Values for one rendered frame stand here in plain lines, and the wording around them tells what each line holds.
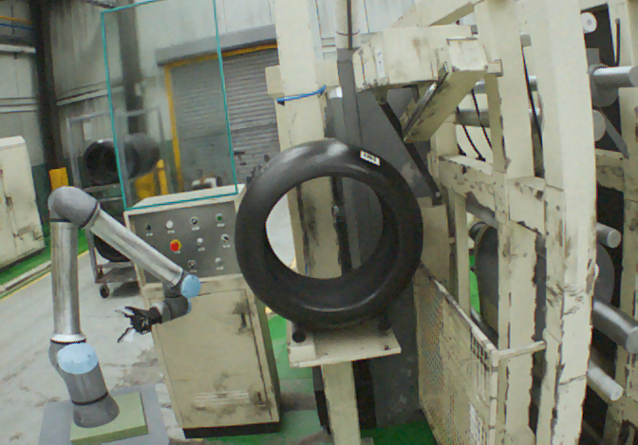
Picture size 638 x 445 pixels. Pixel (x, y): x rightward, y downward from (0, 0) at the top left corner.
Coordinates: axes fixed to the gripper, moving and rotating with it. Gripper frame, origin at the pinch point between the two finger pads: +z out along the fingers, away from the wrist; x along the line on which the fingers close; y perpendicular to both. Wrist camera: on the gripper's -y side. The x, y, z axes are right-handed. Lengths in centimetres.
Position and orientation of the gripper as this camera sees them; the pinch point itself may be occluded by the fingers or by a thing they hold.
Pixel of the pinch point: (114, 325)
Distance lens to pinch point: 207.6
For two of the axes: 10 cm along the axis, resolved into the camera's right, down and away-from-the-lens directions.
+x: -0.9, 9.6, 2.7
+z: -6.0, 1.6, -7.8
